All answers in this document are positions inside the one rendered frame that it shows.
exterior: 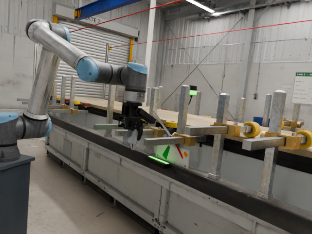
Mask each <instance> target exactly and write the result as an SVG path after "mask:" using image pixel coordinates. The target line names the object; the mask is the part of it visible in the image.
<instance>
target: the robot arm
mask: <svg viewBox="0 0 312 234"><path fill-rule="evenodd" d="M26 34H27V36H28V38H29V39H30V40H31V41H33V42H34V43H37V44H41V45H43V47H42V51H41V55H40V59H39V64H38V68H37V72H36V76H35V80H34V84H33V88H32V93H31V97H30V101H29V105H28V108H27V109H25V110H24V111H23V115H22V116H19V114H18V113H17V112H0V163H5V162H12V161H16V160H18V159H20V151H19V149H18V146H17V140H21V139H32V138H42V137H46V136H47V135H48V134H49V133H50V131H51V128H52V122H51V121H50V120H51V119H50V118H49V115H48V114H47V108H48V105H49V101H50V97H51V93H52V89H53V85H54V82H55V78H56V75H57V71H58V67H59V63H60V59H61V60H63V61H64V62H66V63H67V64H68V65H69V66H71V67H72V68H73V69H75V70H76V71H77V75H78V77H79V78H80V79H81V80H83V81H86V82H95V83H103V84H109V85H123V86H125V96H124V100H125V101H127V102H123V104H122V114H121V115H119V122H118V126H119V127H123V128H124V129H126V130H127V135H125V136H124V137H123V141H124V142H128V143H130V147H131V149H132V150H134V149H135V147H136V146H137V145H138V143H139V140H140V139H141V136H142V134H143V120H142V119H144V120H145V121H146V122H147V123H149V124H154V123H155V121H156V119H155V118H154V117H153V116H151V115H150V114H149V113H147V112H146V111H145V110H143V109H142V108H139V106H143V104H142V103H144V102H145V94H146V84H147V74H148V67H147V66H146V65H142V64H138V63H132V62H128V63H127V65H113V64H109V63H104V62H100V61H97V60H95V59H94V58H93V57H91V56H88V55H87V54H85V53H84V52H82V51H81V50H79V49H78V48H76V47H75V46H73V45H72V44H70V41H71V35H70V31H69V30H68V28H67V27H65V26H62V25H60V24H56V23H52V22H49V21H46V20H43V19H32V20H30V21H29V22H28V23H27V25H26ZM120 118H122V123H121V124H119V123H120Z"/></svg>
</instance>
